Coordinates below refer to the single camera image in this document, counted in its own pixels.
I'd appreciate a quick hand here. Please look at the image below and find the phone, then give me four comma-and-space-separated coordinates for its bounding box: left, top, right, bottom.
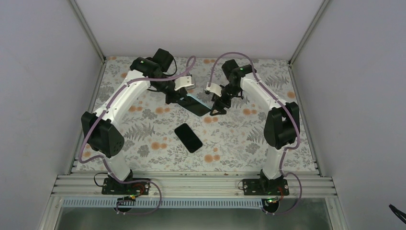
181, 94, 211, 117

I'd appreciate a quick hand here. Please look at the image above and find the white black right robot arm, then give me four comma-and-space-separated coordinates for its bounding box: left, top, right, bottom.
205, 59, 300, 195

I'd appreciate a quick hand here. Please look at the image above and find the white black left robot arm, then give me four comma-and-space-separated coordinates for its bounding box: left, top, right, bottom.
79, 48, 197, 194

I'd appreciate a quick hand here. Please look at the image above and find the black smartphone on table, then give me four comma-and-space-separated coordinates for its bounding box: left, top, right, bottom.
174, 123, 203, 153

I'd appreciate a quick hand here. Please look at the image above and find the floral patterned table mat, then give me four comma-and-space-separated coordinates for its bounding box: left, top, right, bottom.
73, 56, 318, 173

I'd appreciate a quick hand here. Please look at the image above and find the black object at right edge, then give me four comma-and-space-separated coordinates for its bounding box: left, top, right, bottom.
389, 204, 406, 224

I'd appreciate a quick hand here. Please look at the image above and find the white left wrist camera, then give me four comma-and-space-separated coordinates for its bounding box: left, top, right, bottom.
174, 75, 196, 91

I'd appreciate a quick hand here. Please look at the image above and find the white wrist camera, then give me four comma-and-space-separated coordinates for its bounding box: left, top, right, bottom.
204, 82, 223, 97
174, 75, 196, 91

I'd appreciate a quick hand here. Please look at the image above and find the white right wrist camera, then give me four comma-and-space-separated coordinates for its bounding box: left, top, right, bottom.
204, 82, 223, 97

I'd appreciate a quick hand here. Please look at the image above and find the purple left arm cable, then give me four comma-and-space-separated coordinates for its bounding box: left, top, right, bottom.
78, 56, 197, 217

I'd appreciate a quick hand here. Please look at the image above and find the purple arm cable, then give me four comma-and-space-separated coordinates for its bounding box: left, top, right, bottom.
78, 56, 197, 217
207, 51, 303, 217

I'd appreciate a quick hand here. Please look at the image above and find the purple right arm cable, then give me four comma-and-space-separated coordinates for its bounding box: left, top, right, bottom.
207, 51, 303, 217

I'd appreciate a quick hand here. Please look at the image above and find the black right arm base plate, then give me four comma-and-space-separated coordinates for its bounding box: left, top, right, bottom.
241, 178, 290, 196

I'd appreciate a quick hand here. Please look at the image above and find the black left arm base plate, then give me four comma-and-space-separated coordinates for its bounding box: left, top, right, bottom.
101, 176, 150, 196

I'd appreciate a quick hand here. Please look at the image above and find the white slotted cable duct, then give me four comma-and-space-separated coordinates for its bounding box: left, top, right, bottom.
62, 197, 262, 209

